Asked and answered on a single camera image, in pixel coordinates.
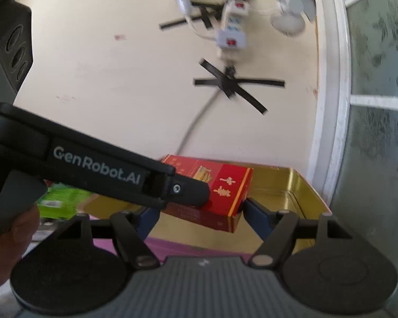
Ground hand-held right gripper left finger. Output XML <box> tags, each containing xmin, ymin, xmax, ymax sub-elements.
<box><xmin>55</xmin><ymin>205</ymin><xmax>161</xmax><ymax>270</ymax></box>

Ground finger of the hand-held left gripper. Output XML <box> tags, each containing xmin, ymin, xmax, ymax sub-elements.
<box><xmin>133</xmin><ymin>171</ymin><xmax>212</xmax><ymax>210</ymax></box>

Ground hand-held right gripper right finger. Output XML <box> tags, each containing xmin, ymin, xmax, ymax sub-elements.
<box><xmin>242</xmin><ymin>198</ymin><xmax>354</xmax><ymax>269</ymax></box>

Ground red box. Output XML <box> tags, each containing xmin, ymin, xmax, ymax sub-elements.
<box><xmin>159</xmin><ymin>154</ymin><xmax>254</xmax><ymax>234</ymax></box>

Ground pink tin box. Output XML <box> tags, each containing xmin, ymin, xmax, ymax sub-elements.
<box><xmin>76</xmin><ymin>165</ymin><xmax>333</xmax><ymax>259</ymax></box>

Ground bright green packet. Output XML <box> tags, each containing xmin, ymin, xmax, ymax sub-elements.
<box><xmin>36</xmin><ymin>182</ymin><xmax>95</xmax><ymax>221</ymax></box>

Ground person's left hand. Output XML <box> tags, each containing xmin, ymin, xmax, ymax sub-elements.
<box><xmin>0</xmin><ymin>204</ymin><xmax>41</xmax><ymax>288</ymax></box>

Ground black tape cross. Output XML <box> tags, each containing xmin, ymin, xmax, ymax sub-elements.
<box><xmin>193</xmin><ymin>58</ymin><xmax>286</xmax><ymax>117</ymax></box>

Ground black tape strips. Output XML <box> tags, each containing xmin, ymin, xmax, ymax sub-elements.
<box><xmin>158</xmin><ymin>0</ymin><xmax>266</xmax><ymax>31</ymax></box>

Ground white power strip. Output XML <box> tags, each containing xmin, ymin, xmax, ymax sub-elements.
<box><xmin>223</xmin><ymin>0</ymin><xmax>250</xmax><ymax>34</ymax></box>

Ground small white fan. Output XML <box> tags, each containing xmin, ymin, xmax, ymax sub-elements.
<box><xmin>268</xmin><ymin>0</ymin><xmax>316</xmax><ymax>38</ymax></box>

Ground grey power cable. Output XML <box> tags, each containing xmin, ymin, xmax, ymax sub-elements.
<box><xmin>175</xmin><ymin>89</ymin><xmax>220</xmax><ymax>156</ymax></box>

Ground white window frame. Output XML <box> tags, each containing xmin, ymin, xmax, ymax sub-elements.
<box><xmin>309</xmin><ymin>0</ymin><xmax>398</xmax><ymax>213</ymax></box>

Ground white switch adapter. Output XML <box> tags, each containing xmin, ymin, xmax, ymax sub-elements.
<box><xmin>216</xmin><ymin>28</ymin><xmax>248</xmax><ymax>50</ymax></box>

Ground white lamp cable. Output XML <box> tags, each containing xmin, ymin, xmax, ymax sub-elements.
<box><xmin>187</xmin><ymin>9</ymin><xmax>220</xmax><ymax>42</ymax></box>

